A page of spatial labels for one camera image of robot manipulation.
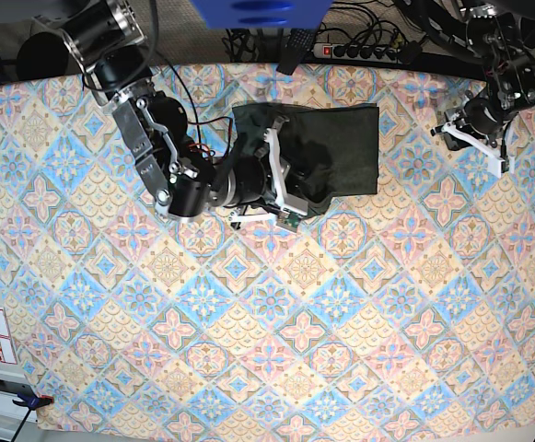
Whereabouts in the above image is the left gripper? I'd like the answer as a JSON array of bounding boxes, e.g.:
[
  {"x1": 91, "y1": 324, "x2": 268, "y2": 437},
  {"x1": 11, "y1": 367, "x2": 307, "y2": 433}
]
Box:
[{"x1": 430, "y1": 95, "x2": 516, "y2": 176}]

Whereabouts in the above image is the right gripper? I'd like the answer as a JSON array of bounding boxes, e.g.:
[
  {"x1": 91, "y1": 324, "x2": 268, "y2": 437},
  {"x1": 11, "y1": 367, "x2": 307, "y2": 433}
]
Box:
[{"x1": 209, "y1": 116, "x2": 308, "y2": 230}]

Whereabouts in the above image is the green long-sleeve T-shirt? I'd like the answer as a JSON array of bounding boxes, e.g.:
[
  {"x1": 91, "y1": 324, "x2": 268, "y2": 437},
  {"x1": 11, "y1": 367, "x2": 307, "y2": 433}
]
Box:
[{"x1": 233, "y1": 102, "x2": 379, "y2": 218}]

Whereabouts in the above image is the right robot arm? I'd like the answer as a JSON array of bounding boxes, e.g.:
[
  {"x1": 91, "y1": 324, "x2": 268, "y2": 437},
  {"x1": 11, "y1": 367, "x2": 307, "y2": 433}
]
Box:
[{"x1": 31, "y1": 1, "x2": 308, "y2": 231}]

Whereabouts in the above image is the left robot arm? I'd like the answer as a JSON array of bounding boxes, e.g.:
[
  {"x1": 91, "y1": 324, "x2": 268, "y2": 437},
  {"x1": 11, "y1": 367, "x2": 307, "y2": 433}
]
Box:
[{"x1": 431, "y1": 2, "x2": 535, "y2": 178}]

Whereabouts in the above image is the white power strip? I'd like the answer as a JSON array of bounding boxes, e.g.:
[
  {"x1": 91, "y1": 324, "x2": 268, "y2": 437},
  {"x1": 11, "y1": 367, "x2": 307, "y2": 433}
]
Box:
[{"x1": 312, "y1": 42, "x2": 398, "y2": 63}]

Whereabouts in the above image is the colourful patterned tablecloth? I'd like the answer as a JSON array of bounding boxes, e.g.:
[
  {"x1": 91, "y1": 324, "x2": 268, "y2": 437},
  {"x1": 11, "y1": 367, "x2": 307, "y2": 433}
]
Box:
[{"x1": 0, "y1": 64, "x2": 535, "y2": 441}]

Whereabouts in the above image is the black remote control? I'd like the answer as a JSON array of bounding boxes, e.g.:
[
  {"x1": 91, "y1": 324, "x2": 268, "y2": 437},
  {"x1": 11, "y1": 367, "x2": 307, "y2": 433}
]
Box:
[{"x1": 276, "y1": 29, "x2": 317, "y2": 76}]

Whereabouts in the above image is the black round stool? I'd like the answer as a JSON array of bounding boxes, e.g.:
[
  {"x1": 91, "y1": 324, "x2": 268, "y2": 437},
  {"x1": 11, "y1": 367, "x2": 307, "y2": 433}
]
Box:
[{"x1": 16, "y1": 32, "x2": 69, "y2": 81}]

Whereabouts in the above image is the blue clamp bottom left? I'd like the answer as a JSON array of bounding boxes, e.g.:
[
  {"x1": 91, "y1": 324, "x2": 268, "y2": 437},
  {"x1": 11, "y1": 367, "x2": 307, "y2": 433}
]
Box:
[{"x1": 11, "y1": 393, "x2": 54, "y2": 442}]

